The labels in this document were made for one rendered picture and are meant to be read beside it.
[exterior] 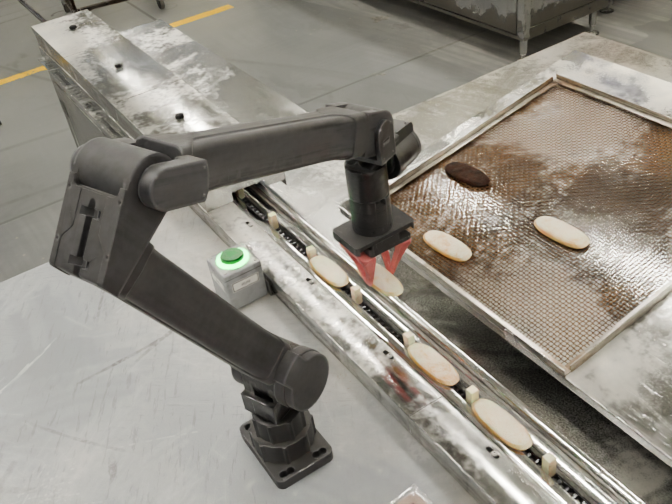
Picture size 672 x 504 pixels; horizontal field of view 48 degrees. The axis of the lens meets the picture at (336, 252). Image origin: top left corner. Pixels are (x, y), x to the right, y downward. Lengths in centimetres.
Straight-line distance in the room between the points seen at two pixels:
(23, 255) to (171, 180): 257
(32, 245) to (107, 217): 260
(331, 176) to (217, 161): 86
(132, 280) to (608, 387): 62
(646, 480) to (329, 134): 57
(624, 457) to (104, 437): 71
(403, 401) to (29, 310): 72
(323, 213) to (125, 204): 86
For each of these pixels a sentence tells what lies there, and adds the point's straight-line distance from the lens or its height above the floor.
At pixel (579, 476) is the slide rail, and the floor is 85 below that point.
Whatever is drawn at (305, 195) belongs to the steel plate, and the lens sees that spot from 155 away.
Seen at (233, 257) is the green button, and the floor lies 91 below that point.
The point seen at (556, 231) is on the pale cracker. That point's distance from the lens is 121.
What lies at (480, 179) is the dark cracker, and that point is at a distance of 134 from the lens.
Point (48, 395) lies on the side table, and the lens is 128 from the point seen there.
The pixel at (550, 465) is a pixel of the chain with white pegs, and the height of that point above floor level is 86.
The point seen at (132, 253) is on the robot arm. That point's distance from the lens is 69.
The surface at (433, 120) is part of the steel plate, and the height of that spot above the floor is 82.
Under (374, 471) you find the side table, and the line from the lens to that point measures 103.
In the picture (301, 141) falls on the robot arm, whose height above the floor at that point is 124.
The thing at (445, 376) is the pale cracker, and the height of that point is 86.
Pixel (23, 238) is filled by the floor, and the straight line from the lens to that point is 334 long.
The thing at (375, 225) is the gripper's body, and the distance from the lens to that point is 104.
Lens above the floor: 165
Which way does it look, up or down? 37 degrees down
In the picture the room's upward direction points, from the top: 9 degrees counter-clockwise
